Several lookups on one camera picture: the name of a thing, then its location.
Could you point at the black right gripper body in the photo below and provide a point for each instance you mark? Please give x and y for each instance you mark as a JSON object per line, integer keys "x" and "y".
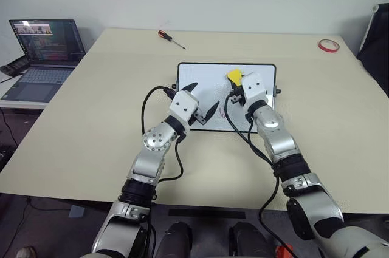
{"x": 236, "y": 95}

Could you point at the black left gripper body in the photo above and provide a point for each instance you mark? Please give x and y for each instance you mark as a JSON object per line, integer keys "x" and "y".
{"x": 199, "y": 116}

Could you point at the yellow whiteboard eraser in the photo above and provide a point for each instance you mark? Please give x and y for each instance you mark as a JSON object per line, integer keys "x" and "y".
{"x": 234, "y": 75}

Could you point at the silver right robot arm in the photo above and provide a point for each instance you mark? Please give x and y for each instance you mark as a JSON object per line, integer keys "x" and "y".
{"x": 273, "y": 130}

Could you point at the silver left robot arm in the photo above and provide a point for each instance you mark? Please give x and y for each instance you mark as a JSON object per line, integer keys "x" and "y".
{"x": 155, "y": 141}

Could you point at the small black-framed whiteboard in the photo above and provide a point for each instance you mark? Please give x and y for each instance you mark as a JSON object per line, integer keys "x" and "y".
{"x": 206, "y": 76}

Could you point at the red tape roll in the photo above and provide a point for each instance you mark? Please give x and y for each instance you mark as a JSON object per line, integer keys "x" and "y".
{"x": 321, "y": 46}

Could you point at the black flat strip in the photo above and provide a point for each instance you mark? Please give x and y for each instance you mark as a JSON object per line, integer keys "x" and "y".
{"x": 206, "y": 213}

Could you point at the dark rounded shape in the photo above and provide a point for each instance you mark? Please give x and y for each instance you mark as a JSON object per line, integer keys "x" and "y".
{"x": 174, "y": 239}
{"x": 247, "y": 239}

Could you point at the open grey laptop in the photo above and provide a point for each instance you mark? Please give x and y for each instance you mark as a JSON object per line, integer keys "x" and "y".
{"x": 45, "y": 42}

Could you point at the orange plastic object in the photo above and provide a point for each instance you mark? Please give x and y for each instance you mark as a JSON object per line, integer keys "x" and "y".
{"x": 284, "y": 251}

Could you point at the black handheld controller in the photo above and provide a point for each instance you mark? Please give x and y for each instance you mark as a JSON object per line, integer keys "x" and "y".
{"x": 15, "y": 66}

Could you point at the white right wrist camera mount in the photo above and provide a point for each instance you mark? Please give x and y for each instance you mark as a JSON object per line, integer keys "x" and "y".
{"x": 253, "y": 88}

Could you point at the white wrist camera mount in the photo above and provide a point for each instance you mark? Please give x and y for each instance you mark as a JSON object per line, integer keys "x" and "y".
{"x": 253, "y": 88}
{"x": 183, "y": 104}

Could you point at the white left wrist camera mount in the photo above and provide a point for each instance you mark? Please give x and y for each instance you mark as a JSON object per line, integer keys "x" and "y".
{"x": 183, "y": 104}

